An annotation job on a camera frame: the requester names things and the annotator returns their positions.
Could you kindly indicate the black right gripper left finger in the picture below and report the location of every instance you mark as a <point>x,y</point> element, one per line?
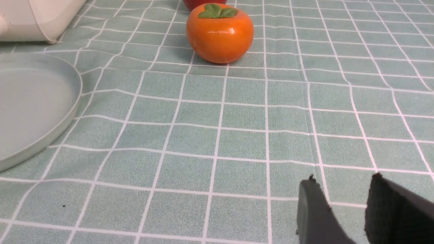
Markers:
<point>316,223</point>

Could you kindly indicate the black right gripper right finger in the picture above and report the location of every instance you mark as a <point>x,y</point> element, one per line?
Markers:
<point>396,215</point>

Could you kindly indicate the green checked tablecloth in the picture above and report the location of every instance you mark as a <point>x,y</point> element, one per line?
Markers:
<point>167,148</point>

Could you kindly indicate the orange persimmon with green leaf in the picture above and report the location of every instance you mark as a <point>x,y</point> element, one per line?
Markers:
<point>219,33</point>

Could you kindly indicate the red apple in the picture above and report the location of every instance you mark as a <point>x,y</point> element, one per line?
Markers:
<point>192,4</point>

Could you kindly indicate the pale green round plate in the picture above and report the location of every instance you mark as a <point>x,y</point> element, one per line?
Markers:
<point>39,98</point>

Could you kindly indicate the white two-slot toaster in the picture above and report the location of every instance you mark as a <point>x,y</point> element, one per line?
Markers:
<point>36,20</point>

